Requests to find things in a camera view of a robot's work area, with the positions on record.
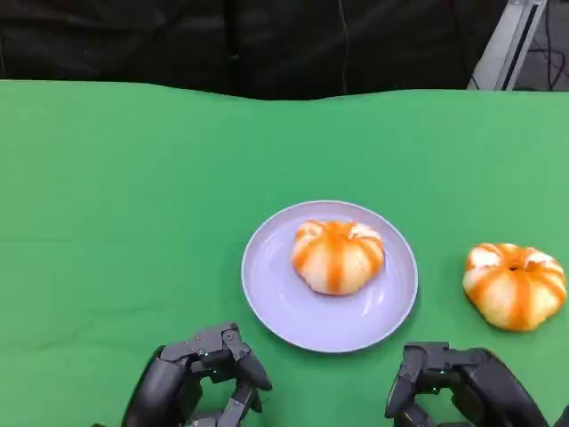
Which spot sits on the black backdrop curtain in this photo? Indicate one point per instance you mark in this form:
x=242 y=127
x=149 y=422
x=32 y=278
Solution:
x=178 y=40

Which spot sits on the grey aluminium frame post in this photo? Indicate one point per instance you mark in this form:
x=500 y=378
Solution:
x=507 y=49

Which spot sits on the orange white toy bread roll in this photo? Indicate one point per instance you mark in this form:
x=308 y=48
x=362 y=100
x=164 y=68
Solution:
x=338 y=262
x=511 y=293

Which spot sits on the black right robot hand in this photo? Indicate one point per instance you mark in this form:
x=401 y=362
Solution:
x=493 y=387

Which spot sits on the green table cloth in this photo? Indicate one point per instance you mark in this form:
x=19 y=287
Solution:
x=178 y=178

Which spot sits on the lilac plate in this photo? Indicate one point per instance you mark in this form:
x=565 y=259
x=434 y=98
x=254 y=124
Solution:
x=311 y=320

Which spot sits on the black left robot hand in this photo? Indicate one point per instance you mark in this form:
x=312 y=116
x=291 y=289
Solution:
x=164 y=391

